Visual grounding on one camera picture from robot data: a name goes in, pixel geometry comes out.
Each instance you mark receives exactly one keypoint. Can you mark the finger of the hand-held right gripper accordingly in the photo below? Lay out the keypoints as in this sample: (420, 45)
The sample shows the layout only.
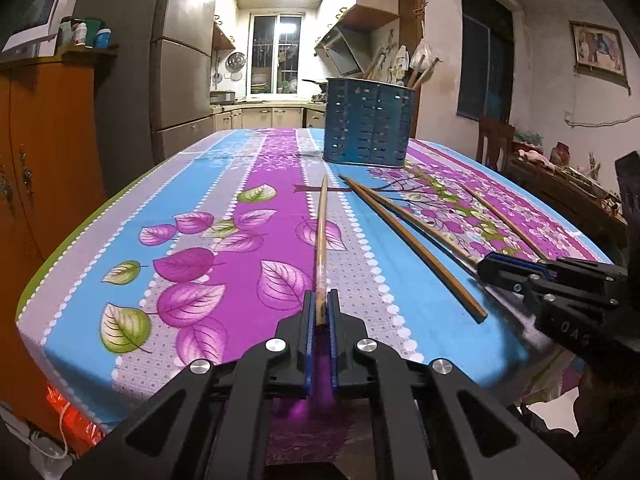
(575, 294)
(510, 270)

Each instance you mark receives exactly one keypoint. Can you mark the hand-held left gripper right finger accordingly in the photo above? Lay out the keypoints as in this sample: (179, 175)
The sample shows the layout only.
(334, 355)

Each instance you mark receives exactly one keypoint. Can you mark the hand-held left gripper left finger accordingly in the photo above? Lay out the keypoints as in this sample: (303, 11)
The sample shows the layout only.
(310, 350)

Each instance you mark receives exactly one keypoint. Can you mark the brown wooden chopstick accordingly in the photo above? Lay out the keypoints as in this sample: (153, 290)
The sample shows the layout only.
(500, 217)
(320, 240)
(425, 227)
(415, 250)

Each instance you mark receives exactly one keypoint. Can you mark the blue perforated utensil holder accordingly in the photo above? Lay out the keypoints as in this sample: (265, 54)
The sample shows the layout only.
(365, 125)

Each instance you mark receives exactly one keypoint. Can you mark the wooden utensils bunch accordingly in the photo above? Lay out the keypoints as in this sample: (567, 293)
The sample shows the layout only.
(422, 72)

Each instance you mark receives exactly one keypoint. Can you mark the dark wooden side table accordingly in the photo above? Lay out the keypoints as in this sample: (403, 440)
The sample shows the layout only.
(555, 192)

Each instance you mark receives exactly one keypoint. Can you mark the pink cloth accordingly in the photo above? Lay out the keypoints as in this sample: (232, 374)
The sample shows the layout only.
(532, 156)

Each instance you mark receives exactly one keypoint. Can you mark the purple blue leaf tablecloth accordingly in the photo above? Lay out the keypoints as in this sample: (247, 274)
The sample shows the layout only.
(225, 270)

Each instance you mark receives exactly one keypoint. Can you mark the wooden chair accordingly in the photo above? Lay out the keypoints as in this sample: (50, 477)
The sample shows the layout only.
(495, 142)

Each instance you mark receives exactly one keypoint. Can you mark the dark window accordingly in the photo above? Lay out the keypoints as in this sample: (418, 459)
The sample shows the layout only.
(487, 55)

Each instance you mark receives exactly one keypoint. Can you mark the white plastic bag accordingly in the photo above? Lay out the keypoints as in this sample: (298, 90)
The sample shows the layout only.
(420, 57)

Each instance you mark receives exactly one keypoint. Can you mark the beige kitchen base cabinets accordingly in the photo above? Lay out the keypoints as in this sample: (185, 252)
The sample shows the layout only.
(260, 117)

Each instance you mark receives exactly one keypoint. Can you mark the red plastic bag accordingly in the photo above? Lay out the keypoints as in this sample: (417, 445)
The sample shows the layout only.
(75, 412)

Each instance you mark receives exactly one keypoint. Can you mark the steel range hood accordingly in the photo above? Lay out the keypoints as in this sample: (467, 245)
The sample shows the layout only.
(340, 52)

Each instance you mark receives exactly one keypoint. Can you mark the hanging metal colander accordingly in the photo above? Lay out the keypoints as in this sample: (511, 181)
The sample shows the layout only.
(236, 62)

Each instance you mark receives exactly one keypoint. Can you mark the kitchen window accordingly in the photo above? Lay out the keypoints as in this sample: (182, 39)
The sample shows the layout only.
(275, 55)

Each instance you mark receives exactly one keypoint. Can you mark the beige refrigerator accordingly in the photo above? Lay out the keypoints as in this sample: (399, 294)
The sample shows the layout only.
(180, 75)

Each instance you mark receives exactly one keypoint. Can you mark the orange wooden cabinet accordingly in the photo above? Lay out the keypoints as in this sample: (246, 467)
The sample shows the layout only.
(50, 135)

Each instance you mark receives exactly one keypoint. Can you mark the blue lidded jar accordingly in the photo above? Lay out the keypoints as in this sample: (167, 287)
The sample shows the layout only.
(103, 39)

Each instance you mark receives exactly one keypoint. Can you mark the white bottle red label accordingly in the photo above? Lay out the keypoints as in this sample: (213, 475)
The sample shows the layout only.
(80, 32)

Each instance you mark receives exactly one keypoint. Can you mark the framed wall picture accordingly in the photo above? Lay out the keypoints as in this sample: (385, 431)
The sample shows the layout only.
(597, 50)

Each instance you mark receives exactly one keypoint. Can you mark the kitchen wall cabinets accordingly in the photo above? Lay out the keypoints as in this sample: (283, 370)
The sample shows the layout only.
(222, 37)

